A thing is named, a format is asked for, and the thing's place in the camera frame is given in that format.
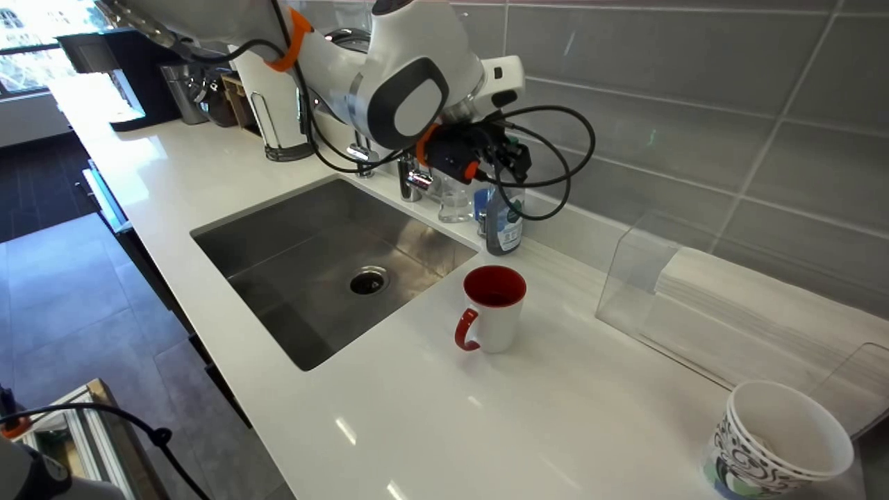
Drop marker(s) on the black wire towel holder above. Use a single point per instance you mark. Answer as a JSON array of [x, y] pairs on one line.
[[281, 127]]

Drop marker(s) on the stainless steel sink basin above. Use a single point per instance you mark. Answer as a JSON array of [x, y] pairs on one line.
[[293, 262]]

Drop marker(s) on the white mug red interior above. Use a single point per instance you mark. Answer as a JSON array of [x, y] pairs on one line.
[[492, 309]]

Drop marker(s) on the patterned paper cup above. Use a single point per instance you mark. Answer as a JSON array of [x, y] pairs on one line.
[[772, 441]]

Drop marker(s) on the round metal sink drain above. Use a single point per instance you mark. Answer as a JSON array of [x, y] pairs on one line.
[[368, 280]]

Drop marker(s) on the black orange gripper body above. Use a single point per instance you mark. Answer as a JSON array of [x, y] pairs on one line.
[[460, 148]]

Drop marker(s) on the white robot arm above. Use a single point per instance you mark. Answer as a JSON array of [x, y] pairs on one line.
[[417, 86]]

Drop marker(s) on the clear soap dispenser bottle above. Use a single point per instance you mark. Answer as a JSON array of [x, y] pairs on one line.
[[453, 198]]

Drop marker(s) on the clear dishwashing liquid bottle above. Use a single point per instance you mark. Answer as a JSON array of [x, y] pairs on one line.
[[499, 218]]

